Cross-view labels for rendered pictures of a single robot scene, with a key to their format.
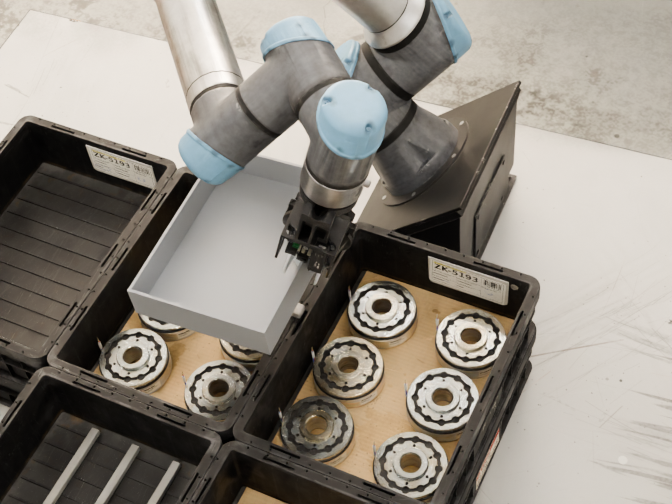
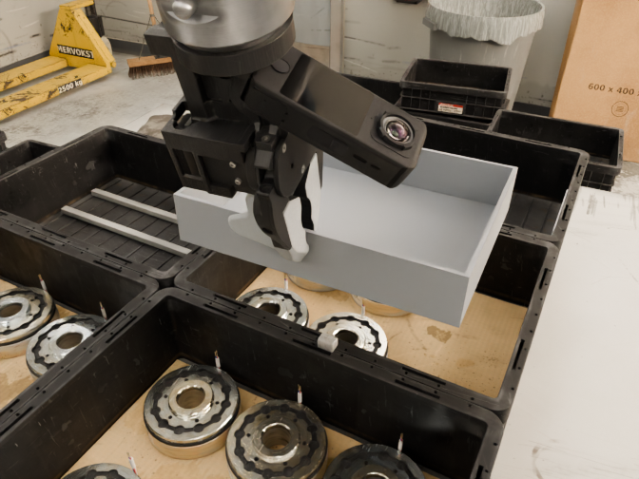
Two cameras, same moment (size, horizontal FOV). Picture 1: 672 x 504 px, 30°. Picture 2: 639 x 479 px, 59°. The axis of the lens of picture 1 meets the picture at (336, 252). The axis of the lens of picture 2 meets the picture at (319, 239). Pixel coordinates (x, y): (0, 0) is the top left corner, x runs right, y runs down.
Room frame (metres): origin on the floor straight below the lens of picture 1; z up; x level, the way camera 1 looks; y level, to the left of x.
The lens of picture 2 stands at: (0.99, -0.34, 1.36)
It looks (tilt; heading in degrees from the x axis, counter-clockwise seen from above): 36 degrees down; 87
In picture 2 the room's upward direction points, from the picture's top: straight up
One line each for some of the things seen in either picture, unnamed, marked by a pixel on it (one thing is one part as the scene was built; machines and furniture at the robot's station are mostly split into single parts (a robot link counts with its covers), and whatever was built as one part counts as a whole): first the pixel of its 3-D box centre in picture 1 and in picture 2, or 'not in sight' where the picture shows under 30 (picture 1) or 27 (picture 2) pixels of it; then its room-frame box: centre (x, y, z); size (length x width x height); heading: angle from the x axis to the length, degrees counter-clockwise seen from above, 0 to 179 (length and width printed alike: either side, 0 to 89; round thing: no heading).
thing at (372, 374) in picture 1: (348, 366); (276, 440); (0.96, 0.00, 0.86); 0.10 x 0.10 x 0.01
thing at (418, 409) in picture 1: (442, 399); not in sight; (0.89, -0.12, 0.86); 0.10 x 0.10 x 0.01
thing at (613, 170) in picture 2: not in sight; (537, 197); (1.82, 1.23, 0.37); 0.40 x 0.30 x 0.45; 152
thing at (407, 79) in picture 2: not in sight; (449, 128); (1.65, 1.78, 0.37); 0.42 x 0.34 x 0.46; 152
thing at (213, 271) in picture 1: (243, 244); (353, 202); (1.05, 0.12, 1.07); 0.27 x 0.20 x 0.05; 150
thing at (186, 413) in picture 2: (316, 426); (191, 398); (0.87, 0.06, 0.86); 0.05 x 0.05 x 0.01
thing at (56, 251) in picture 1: (42, 252); (442, 195); (1.24, 0.46, 0.87); 0.40 x 0.30 x 0.11; 149
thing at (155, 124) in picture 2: not in sight; (175, 125); (0.67, 1.12, 0.71); 0.22 x 0.19 x 0.01; 152
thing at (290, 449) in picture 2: (348, 365); (276, 437); (0.96, 0.00, 0.86); 0.05 x 0.05 x 0.01
